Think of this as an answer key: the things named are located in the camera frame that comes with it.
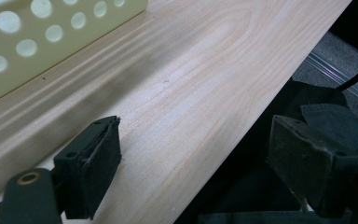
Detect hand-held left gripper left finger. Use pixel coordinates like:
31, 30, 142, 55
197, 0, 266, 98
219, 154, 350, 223
52, 115, 123, 220

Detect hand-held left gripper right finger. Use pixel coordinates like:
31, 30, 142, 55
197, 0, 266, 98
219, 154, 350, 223
266, 114, 358, 218

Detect dark cloth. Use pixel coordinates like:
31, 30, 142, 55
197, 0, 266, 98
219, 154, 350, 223
279, 77, 358, 157

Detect pale yellow perforated plastic basket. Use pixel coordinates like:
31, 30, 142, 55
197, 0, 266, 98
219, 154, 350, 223
0, 0, 149, 109

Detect metal floor rail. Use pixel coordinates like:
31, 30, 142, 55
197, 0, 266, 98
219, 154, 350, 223
304, 51, 358, 110

